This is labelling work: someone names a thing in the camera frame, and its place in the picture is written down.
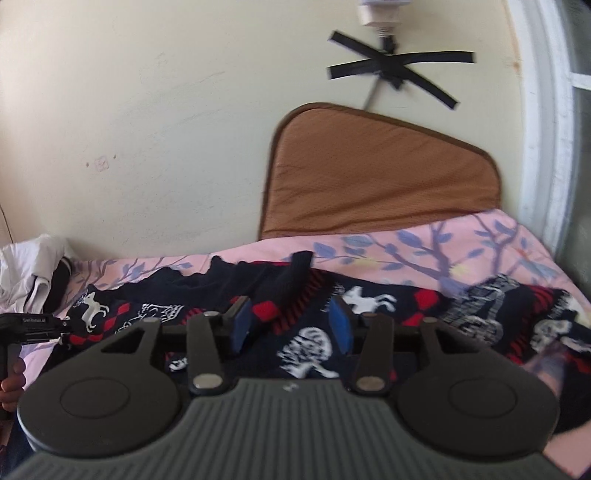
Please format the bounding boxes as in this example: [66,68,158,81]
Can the white window frame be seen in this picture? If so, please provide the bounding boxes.
[504,1,590,257]

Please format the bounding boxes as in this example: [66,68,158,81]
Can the person's left hand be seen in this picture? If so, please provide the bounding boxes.
[0,358,26,412]

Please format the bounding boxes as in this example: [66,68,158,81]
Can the white wall power adapter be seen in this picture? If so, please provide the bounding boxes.
[356,0,412,36]

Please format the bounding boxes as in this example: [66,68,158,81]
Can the black red patterned knit garment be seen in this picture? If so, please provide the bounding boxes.
[50,252,590,388]

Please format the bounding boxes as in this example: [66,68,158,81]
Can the white folded garment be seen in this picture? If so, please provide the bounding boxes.
[1,234,72,314]

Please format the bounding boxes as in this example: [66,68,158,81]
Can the brown mesh cushion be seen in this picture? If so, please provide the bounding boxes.
[259,102,502,239]

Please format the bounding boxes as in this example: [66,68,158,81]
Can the black tape cross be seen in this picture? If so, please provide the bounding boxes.
[328,31,476,110]

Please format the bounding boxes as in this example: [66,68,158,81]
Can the pink floral bed sheet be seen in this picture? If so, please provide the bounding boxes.
[18,208,591,478]

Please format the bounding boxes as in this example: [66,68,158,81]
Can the black folded garment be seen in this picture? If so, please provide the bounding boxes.
[43,257,73,314]

